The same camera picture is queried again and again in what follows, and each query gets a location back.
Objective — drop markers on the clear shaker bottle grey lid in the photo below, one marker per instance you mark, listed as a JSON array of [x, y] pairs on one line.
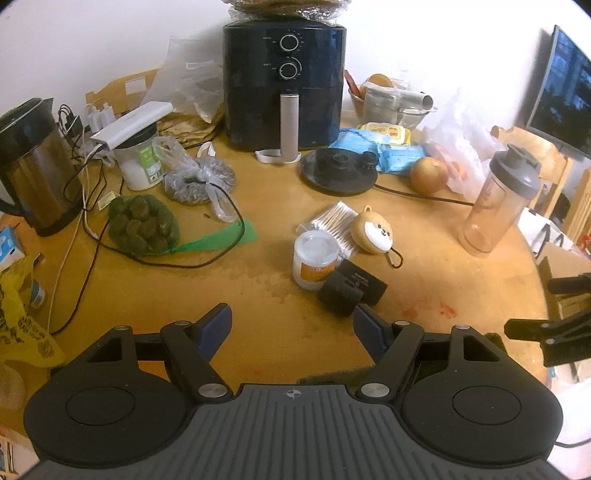
[[512, 183]]

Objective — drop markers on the clear plastic bag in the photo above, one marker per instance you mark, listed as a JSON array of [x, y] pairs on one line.
[[190, 78]]

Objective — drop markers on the bagged flatbread stack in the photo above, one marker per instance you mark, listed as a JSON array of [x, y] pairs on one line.
[[314, 10]]

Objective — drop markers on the yellow onion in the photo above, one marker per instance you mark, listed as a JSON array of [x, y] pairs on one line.
[[429, 175]]

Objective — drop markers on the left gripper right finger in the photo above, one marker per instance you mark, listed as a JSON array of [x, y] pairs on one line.
[[393, 348]]

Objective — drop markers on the white power bank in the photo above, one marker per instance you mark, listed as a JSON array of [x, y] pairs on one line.
[[116, 133]]

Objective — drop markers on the clear bag of dark seeds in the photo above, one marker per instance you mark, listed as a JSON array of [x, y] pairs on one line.
[[195, 180]]

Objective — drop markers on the white orange lidded jar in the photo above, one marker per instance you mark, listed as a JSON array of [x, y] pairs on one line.
[[316, 253]]

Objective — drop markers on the bear face round pouch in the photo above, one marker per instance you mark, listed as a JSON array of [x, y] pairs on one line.
[[374, 234]]

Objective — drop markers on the blue wet wipes pack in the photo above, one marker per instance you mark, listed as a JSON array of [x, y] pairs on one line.
[[392, 158]]

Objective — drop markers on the white plastic tub green label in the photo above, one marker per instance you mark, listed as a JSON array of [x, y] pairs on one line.
[[140, 167]]

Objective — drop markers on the wall television screen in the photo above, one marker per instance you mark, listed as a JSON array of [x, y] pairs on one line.
[[561, 110]]

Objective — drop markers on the steel electric kettle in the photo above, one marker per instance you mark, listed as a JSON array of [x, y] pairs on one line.
[[38, 179]]

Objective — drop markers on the yellow wipes pack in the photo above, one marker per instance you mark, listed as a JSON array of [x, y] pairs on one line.
[[393, 134]]

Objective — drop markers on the black air fryer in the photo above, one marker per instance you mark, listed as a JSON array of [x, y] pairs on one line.
[[265, 58]]

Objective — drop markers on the cotton swab pack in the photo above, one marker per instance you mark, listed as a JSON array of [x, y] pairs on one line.
[[337, 220]]

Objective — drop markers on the white shopping bag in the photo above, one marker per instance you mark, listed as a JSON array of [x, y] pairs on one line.
[[539, 231]]

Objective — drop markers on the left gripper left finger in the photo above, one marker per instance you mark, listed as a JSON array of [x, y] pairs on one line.
[[190, 347]]

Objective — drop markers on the black kettle base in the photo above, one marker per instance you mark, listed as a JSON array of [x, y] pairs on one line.
[[339, 172]]

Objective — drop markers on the yellow plastic bag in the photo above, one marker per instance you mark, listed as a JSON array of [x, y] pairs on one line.
[[22, 338]]

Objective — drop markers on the wooden chair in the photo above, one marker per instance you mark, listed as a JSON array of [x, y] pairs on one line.
[[555, 171]]

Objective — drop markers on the green net bag of fruit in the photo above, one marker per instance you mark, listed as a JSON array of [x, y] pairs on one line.
[[141, 225]]

